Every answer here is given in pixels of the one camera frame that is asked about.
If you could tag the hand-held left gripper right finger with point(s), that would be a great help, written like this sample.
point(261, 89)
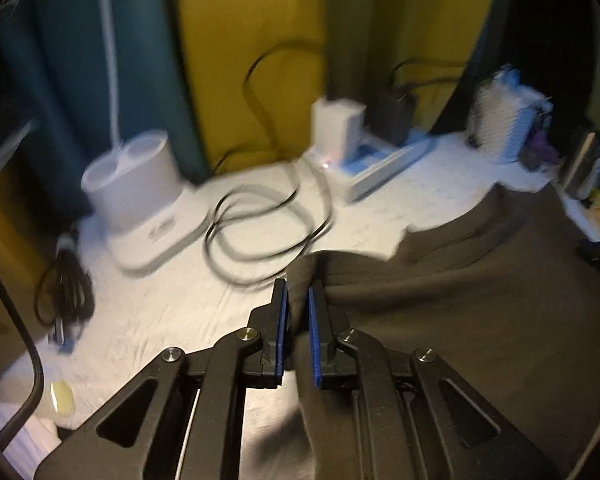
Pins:
point(315, 340)

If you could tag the yellow curtain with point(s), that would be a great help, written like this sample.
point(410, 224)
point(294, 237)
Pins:
point(255, 10)

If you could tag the white desk lamp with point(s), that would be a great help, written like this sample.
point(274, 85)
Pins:
point(140, 185)

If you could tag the white power strip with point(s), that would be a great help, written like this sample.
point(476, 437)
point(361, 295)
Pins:
point(380, 170)

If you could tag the white woven basket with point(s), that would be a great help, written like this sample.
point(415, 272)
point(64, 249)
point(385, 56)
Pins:
point(500, 120)

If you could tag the white striped cloth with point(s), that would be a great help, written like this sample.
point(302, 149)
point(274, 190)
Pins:
point(15, 435)

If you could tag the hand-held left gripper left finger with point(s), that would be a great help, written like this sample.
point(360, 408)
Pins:
point(279, 330)

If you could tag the dark brown shirt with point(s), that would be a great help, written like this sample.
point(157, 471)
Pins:
point(455, 310)

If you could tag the teal curtain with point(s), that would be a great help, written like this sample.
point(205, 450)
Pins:
point(80, 60)

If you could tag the white charger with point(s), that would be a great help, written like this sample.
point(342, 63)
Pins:
point(337, 127)

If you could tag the black charger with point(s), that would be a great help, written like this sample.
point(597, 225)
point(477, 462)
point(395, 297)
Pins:
point(392, 115)

